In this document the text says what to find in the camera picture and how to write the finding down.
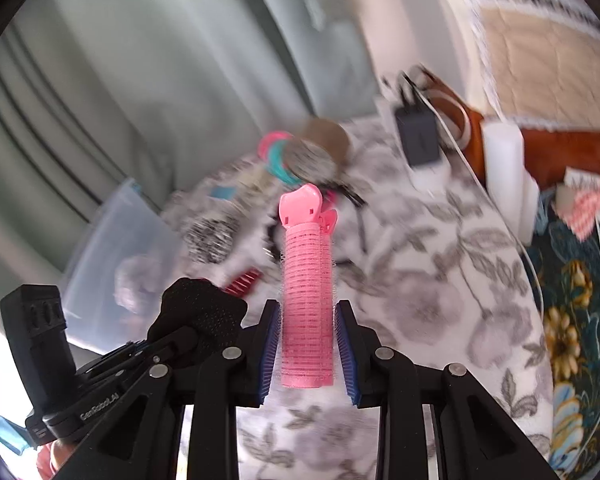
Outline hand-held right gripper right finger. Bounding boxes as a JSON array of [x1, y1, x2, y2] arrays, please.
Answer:
[[335, 300, 553, 480]]

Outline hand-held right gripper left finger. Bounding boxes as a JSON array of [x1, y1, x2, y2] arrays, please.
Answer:
[[60, 300, 282, 480]]

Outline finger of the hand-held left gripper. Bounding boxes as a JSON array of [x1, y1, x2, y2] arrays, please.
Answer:
[[76, 326, 202, 391]]

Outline pink hair roller clip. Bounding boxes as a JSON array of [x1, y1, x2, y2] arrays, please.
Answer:
[[277, 183, 340, 390]]

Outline black fabric hair accessory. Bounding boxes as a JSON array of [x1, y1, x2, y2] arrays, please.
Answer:
[[146, 277, 248, 366]]

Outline clear plastic storage bin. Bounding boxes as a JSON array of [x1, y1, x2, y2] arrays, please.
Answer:
[[62, 177, 181, 351]]

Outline pink round mirror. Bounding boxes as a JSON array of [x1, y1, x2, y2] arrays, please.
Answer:
[[282, 117, 353, 183]]

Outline red hair claw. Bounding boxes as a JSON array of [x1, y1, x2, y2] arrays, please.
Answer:
[[222, 267, 263, 296]]

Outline floral blanket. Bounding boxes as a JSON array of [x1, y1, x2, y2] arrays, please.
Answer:
[[160, 115, 556, 480]]

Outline leopard print scrunchie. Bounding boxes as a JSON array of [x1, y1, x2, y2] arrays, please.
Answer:
[[185, 212, 241, 263]]

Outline small white blue box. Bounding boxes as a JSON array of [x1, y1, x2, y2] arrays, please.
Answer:
[[207, 170, 266, 206]]

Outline bundle of pink teal bangles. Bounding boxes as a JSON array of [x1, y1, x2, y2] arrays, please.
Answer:
[[257, 132, 306, 183]]

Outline white power strip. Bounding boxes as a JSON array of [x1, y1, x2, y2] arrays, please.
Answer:
[[377, 95, 453, 191]]

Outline black charger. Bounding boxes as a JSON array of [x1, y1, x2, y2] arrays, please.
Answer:
[[395, 105, 442, 167]]

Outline dark floral cloth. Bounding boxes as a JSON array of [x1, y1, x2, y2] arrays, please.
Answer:
[[525, 210, 600, 480]]

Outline white cylindrical object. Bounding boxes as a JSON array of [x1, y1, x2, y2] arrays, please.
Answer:
[[482, 122, 541, 241]]

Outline grey green curtain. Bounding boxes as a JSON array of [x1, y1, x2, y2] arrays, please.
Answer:
[[0, 0, 396, 321]]

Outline brown wooden furniture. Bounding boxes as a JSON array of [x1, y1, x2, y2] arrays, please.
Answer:
[[420, 67, 600, 196]]

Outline beige quilted cloth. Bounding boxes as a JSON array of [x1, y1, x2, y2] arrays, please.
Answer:
[[450, 0, 600, 131]]

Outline white cable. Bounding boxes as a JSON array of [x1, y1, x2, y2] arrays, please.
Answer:
[[420, 90, 548, 321]]

